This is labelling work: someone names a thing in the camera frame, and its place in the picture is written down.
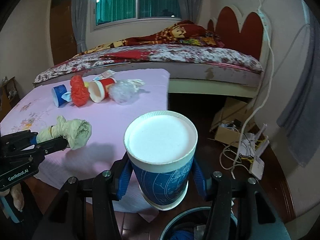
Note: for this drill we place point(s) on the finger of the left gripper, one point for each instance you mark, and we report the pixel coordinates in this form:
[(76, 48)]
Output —
[(33, 137), (53, 145)]

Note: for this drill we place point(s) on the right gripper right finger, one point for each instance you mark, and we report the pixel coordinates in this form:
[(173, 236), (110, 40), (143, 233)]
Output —
[(213, 187)]

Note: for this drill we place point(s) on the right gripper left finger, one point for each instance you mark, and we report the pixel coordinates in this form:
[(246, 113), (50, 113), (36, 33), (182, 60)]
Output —
[(111, 185)]

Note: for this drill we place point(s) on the beige plastic bag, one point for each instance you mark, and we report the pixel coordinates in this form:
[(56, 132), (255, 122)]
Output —
[(77, 132)]

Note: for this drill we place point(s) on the blue paper cup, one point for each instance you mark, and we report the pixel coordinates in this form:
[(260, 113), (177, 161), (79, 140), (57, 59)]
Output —
[(161, 147), (57, 93)]

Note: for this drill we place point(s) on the blue towel cloth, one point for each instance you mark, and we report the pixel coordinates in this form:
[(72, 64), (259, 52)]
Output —
[(182, 235)]

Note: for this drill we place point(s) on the black round trash bin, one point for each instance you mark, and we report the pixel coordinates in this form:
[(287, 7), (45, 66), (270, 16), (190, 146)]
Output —
[(193, 220)]

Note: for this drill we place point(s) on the person left hand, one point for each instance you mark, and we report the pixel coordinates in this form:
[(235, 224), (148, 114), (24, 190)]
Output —
[(17, 195)]

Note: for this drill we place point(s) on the dark wooden side cabinet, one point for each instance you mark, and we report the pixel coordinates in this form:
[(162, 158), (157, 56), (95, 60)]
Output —
[(9, 96)]

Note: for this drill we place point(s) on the white wifi router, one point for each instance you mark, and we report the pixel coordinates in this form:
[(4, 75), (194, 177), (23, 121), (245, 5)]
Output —
[(258, 146)]

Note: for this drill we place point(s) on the cardboard box on floor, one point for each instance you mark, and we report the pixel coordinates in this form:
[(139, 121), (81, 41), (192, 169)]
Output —
[(228, 122)]

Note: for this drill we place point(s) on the pink floral tablecloth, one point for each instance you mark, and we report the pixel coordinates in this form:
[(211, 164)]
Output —
[(108, 119)]

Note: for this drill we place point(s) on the red paper cup lying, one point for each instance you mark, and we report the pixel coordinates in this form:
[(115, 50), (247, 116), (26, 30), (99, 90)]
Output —
[(98, 89)]

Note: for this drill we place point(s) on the crumpled clear plastic wrap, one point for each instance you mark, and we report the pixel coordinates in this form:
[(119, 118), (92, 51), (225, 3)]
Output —
[(123, 90)]

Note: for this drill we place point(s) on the brown wooden door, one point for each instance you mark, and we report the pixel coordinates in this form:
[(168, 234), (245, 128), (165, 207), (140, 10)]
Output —
[(62, 41)]

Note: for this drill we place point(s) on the small paper packet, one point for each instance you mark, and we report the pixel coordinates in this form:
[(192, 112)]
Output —
[(105, 75)]

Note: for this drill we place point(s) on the grey curtain by headboard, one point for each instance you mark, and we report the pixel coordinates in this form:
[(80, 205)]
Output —
[(300, 118)]

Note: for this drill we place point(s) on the bed with floral sheet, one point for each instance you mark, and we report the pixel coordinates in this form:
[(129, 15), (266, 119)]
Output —
[(181, 61)]

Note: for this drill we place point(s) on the red heart shaped headboard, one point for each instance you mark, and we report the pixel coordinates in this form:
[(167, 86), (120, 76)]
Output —
[(243, 34)]

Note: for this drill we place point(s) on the grey curtain left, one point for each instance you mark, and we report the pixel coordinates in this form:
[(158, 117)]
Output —
[(79, 10)]

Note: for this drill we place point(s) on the window with green curtain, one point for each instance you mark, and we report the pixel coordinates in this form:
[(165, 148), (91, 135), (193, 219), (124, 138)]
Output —
[(106, 13)]

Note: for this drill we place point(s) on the red yellow patterned blanket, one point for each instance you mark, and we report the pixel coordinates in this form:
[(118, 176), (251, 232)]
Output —
[(184, 32)]

